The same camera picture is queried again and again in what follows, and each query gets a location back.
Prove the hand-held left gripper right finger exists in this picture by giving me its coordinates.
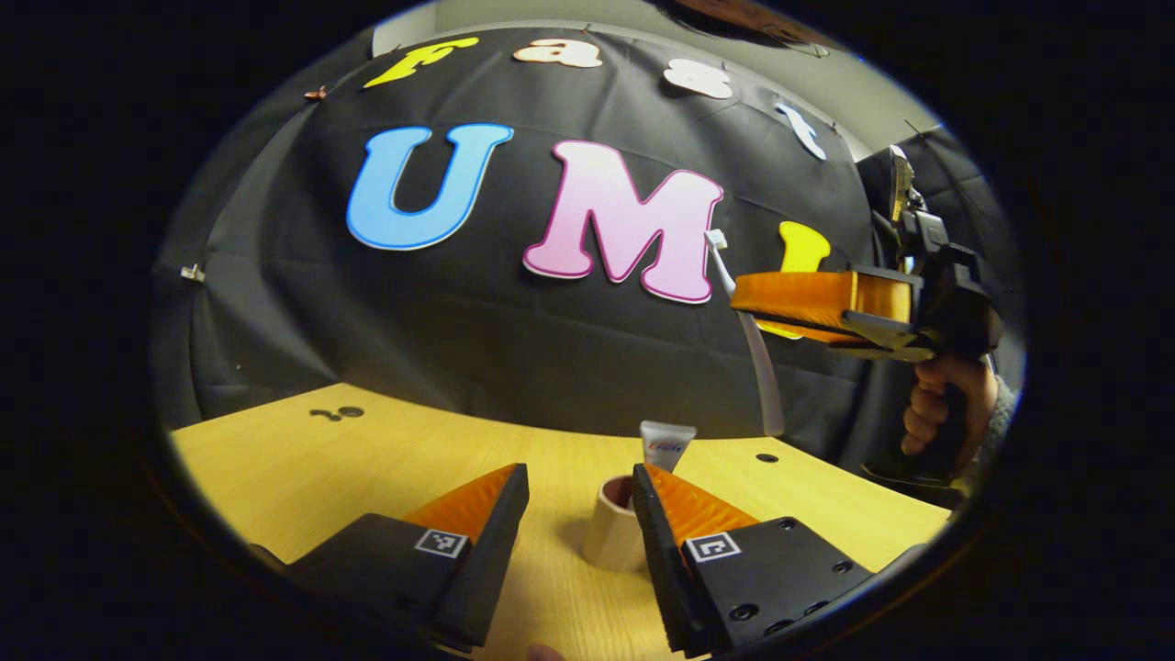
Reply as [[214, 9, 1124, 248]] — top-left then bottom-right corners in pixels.
[[632, 463, 919, 658]]

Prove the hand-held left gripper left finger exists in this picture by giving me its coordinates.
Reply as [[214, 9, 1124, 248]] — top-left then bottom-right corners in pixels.
[[248, 463, 531, 653]]

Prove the beige cup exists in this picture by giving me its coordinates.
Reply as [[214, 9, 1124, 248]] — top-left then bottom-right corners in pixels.
[[582, 475, 649, 573]]

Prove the white toothbrush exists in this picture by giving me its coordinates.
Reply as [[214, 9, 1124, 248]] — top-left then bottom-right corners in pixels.
[[704, 230, 788, 438]]

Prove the white toothpaste tube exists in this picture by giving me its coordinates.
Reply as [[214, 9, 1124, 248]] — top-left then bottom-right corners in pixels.
[[640, 420, 698, 474]]

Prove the wooden desktop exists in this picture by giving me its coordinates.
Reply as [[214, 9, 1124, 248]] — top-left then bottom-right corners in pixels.
[[170, 382, 953, 661]]

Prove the black backdrop cloth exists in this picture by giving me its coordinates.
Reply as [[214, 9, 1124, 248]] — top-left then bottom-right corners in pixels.
[[151, 26, 1020, 478]]

